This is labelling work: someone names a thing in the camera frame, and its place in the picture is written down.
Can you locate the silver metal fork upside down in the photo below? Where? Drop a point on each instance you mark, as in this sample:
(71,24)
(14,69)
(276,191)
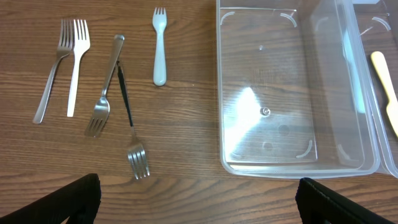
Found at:
(102,108)

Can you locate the pale blue knife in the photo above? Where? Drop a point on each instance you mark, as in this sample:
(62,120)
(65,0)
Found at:
(349,55)

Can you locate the white plastic fork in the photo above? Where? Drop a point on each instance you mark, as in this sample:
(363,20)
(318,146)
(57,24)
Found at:
(81,45)

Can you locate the silver metal fork far left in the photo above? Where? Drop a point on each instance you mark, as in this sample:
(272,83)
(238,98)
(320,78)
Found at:
(63,49)

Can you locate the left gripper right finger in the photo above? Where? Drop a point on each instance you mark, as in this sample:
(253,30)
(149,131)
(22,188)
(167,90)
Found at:
(317,204)

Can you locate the clear plastic container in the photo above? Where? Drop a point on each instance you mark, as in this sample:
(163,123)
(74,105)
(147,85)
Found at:
(377,23)
(284,91)

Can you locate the right clear plastic container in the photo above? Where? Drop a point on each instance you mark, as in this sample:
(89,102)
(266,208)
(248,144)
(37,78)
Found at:
(377,23)

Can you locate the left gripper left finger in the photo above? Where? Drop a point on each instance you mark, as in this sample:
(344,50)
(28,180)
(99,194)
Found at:
(77,202)

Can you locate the pale blue plastic fork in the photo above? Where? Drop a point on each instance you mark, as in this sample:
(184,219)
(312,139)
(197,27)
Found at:
(159,22)

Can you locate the yellow plastic knife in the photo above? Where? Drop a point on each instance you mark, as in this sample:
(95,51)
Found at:
(381,68)

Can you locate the left clear plastic container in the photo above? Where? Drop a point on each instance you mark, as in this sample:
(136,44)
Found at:
(284,91)

